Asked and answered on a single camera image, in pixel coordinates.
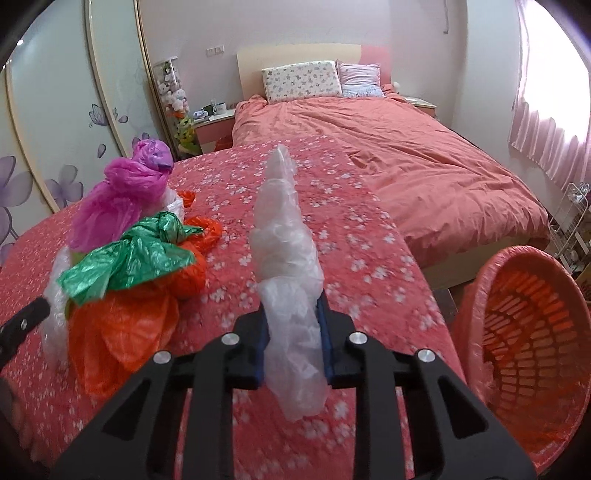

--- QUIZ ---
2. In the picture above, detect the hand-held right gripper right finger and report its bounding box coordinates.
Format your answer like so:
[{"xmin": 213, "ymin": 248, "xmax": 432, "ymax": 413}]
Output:
[{"xmin": 318, "ymin": 295, "xmax": 539, "ymax": 480}]

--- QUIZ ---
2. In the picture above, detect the pink striped pillow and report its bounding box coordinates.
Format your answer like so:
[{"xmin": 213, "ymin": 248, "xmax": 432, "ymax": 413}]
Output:
[{"xmin": 336, "ymin": 60, "xmax": 385, "ymax": 97}]

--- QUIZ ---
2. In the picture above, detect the pink curtain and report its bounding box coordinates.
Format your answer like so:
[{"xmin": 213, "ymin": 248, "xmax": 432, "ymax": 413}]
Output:
[{"xmin": 510, "ymin": 0, "xmax": 591, "ymax": 185}]

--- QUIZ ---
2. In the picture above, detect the green plastic bag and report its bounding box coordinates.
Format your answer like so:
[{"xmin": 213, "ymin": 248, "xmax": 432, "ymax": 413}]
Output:
[{"xmin": 61, "ymin": 213, "xmax": 211, "ymax": 306}]

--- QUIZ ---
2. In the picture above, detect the cream and pink headboard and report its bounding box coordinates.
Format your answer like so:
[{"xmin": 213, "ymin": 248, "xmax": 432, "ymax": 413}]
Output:
[{"xmin": 237, "ymin": 44, "xmax": 392, "ymax": 102}]

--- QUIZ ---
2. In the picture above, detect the magenta plastic bag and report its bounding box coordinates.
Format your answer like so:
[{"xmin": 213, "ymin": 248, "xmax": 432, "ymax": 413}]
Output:
[{"xmin": 69, "ymin": 138, "xmax": 175, "ymax": 252}]

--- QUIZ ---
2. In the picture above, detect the clear plastic bag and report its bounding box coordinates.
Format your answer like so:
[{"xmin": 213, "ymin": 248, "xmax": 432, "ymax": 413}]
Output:
[{"xmin": 249, "ymin": 144, "xmax": 328, "ymax": 422}]

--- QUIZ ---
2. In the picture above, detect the white wire rack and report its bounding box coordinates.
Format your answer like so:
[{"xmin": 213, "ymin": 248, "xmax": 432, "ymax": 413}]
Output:
[{"xmin": 547, "ymin": 182, "xmax": 591, "ymax": 278}]

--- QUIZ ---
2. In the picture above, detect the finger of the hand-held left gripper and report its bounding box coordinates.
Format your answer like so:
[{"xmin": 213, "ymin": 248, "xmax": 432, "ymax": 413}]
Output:
[{"xmin": 0, "ymin": 295, "xmax": 51, "ymax": 365}]

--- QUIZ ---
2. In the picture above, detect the white wardrobe with purple flowers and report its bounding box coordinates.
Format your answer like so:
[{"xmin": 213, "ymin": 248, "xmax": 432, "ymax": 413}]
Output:
[{"xmin": 0, "ymin": 0, "xmax": 176, "ymax": 250}]

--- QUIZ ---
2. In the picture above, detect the black white patterned cloth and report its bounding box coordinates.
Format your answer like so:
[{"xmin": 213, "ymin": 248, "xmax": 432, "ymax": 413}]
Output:
[{"xmin": 39, "ymin": 251, "xmax": 75, "ymax": 365}]

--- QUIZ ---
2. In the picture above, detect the pink nightstand with mug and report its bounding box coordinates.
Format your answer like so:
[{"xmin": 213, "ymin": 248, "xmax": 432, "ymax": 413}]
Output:
[{"xmin": 193, "ymin": 108, "xmax": 236, "ymax": 155}]

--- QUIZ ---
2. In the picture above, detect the orange plastic laundry basket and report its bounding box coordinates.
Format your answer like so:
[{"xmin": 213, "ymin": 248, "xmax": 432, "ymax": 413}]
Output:
[{"xmin": 450, "ymin": 246, "xmax": 591, "ymax": 472}]

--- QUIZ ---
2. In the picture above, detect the clear bag with white knot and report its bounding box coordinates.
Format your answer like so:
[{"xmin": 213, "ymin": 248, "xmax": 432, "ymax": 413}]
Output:
[{"xmin": 159, "ymin": 188, "xmax": 186, "ymax": 217}]

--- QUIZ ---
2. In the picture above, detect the wooden bed base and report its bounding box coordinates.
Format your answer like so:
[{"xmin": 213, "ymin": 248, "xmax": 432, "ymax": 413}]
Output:
[{"xmin": 406, "ymin": 235, "xmax": 550, "ymax": 289}]

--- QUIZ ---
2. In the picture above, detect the large orange plastic bag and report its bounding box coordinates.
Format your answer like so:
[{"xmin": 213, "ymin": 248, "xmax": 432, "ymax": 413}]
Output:
[{"xmin": 68, "ymin": 249, "xmax": 207, "ymax": 398}]

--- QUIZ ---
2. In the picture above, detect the white floral pillow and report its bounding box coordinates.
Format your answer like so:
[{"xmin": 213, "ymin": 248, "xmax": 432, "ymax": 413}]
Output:
[{"xmin": 262, "ymin": 60, "xmax": 343, "ymax": 103}]

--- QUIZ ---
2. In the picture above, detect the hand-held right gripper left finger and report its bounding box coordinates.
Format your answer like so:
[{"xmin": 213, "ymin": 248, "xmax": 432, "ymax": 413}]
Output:
[{"xmin": 50, "ymin": 302, "xmax": 271, "ymax": 480}]

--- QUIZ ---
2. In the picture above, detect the bed with red duvet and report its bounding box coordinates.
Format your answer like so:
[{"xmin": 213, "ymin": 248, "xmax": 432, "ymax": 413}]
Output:
[{"xmin": 232, "ymin": 90, "xmax": 550, "ymax": 273}]

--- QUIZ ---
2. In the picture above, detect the plush toy display tube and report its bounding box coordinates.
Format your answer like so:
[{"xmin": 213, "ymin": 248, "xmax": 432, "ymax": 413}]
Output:
[{"xmin": 153, "ymin": 58, "xmax": 201, "ymax": 158}]

